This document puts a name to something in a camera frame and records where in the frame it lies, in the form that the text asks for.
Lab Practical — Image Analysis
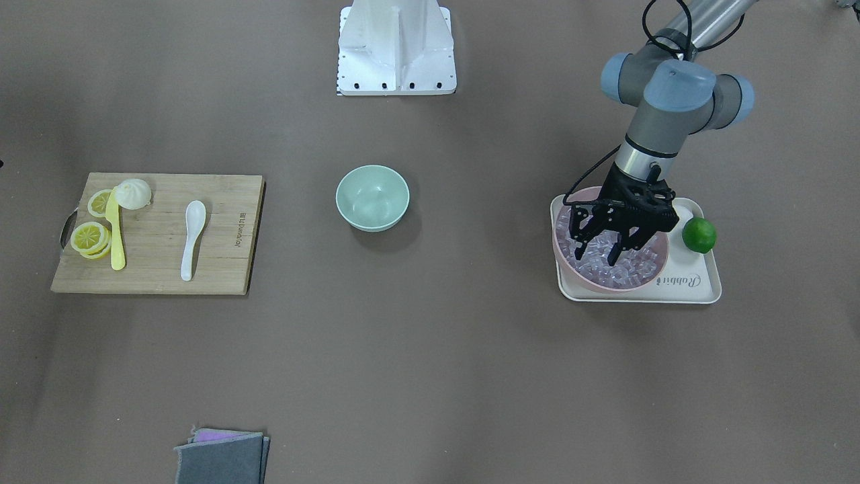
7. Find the green lime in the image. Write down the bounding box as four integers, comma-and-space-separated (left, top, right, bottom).
681, 216, 718, 255

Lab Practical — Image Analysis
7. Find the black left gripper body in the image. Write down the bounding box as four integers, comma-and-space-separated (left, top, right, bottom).
568, 162, 679, 246

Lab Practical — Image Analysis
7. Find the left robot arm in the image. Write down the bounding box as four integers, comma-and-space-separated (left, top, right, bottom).
563, 1, 755, 264

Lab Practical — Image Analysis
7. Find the white ceramic spoon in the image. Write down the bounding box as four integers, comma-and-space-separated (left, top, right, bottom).
180, 200, 207, 282

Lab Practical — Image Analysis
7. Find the folded grey purple cloth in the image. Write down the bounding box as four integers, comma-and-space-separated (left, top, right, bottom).
174, 427, 270, 483

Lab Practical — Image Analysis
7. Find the cream plastic tray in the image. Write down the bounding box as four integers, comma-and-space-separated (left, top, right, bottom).
550, 195, 722, 305

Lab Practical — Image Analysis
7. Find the pink bowl of ice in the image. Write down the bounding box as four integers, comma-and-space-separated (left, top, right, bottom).
550, 195, 671, 299

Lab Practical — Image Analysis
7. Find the light green bowl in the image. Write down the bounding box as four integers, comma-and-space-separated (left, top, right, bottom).
335, 165, 411, 233

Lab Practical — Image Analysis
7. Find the yellow plastic knife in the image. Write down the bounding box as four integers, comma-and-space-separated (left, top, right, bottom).
105, 186, 126, 272

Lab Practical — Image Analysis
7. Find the lemon slice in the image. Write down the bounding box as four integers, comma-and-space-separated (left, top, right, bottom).
87, 189, 113, 218
69, 223, 112, 259

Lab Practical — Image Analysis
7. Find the wooden cutting board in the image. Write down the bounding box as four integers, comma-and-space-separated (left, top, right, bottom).
51, 173, 266, 295

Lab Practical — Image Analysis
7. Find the white pillar mount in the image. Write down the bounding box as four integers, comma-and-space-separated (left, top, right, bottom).
336, 1, 458, 96

